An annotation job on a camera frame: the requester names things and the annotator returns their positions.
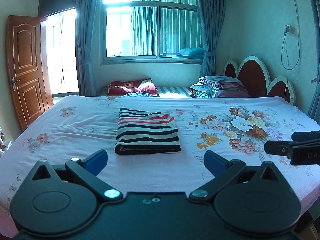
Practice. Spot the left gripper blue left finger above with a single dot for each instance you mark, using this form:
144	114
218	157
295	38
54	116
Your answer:
93	163

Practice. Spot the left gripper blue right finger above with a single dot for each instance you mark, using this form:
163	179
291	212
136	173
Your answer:
217	165

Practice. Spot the white striped knit sweater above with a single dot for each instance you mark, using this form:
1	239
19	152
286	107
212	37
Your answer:
141	132

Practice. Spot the floral white bed sheet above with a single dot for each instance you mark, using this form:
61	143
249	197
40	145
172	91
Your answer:
235	128

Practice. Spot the stack of folded blankets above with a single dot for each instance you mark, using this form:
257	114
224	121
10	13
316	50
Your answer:
218	86

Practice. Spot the striped mattress pad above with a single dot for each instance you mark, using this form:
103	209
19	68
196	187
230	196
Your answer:
173	92

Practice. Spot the red white scalloped headboard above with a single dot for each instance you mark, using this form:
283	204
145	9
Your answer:
254	75

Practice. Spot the brown wooden door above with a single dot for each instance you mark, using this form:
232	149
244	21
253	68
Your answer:
28	75

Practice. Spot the blue pillow on windowsill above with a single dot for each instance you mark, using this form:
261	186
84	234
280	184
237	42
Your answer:
192	52

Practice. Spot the left teal curtain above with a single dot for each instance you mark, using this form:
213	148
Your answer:
84	30

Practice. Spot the teal curtain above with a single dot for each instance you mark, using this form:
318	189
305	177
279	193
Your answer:
211	16
84	30

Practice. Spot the right teal curtain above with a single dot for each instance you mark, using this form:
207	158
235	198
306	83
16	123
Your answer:
211	16

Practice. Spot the window with grey frame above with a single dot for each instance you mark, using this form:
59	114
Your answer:
149	30

